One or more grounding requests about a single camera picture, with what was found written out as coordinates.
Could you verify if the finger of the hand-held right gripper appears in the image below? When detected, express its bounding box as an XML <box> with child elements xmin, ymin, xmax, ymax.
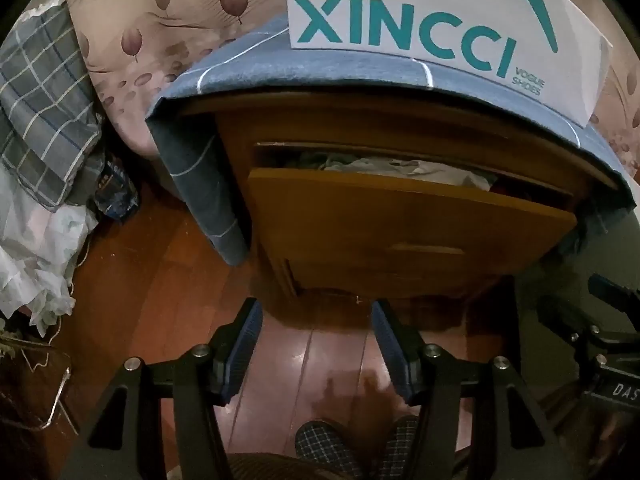
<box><xmin>539</xmin><ymin>296</ymin><xmax>608</xmax><ymax>356</ymax></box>
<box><xmin>587</xmin><ymin>274</ymin><xmax>640</xmax><ymax>311</ymax></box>

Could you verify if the floral leaf print bedsheet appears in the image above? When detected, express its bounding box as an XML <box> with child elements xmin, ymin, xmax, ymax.
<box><xmin>47</xmin><ymin>0</ymin><xmax>640</xmax><ymax>186</ymax></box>

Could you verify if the white shoe box teal print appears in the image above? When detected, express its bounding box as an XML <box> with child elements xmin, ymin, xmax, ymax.
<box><xmin>283</xmin><ymin>0</ymin><xmax>613</xmax><ymax>128</ymax></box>

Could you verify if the plaid slipper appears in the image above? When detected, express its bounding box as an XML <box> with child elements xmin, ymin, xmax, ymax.
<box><xmin>295</xmin><ymin>420</ymin><xmax>363</xmax><ymax>478</ymax></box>
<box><xmin>380</xmin><ymin>414</ymin><xmax>421</xmax><ymax>476</ymax></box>

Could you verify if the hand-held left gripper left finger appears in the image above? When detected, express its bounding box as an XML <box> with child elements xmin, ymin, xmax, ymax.
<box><xmin>65</xmin><ymin>297</ymin><xmax>264</xmax><ymax>480</ymax></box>

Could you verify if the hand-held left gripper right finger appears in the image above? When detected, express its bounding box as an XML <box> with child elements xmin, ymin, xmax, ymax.
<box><xmin>371</xmin><ymin>299</ymin><xmax>576</xmax><ymax>480</ymax></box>

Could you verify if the plastic bottle blue label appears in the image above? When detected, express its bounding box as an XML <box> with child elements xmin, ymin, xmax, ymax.
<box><xmin>92</xmin><ymin>155</ymin><xmax>141</xmax><ymax>221</ymax></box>

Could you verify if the white crumpled cloth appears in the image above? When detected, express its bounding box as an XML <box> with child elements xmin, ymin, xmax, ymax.
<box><xmin>0</xmin><ymin>180</ymin><xmax>101</xmax><ymax>336</ymax></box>

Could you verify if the wooden nightstand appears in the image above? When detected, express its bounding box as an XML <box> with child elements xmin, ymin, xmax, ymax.
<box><xmin>177</xmin><ymin>87</ymin><xmax>596</xmax><ymax>333</ymax></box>

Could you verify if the grey plaid cloth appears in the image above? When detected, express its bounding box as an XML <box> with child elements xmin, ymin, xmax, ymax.
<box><xmin>0</xmin><ymin>5</ymin><xmax>108</xmax><ymax>211</ymax></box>

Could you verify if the blue checked cloth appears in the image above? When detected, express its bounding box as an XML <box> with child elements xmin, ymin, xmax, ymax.
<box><xmin>145</xmin><ymin>12</ymin><xmax>638</xmax><ymax>267</ymax></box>

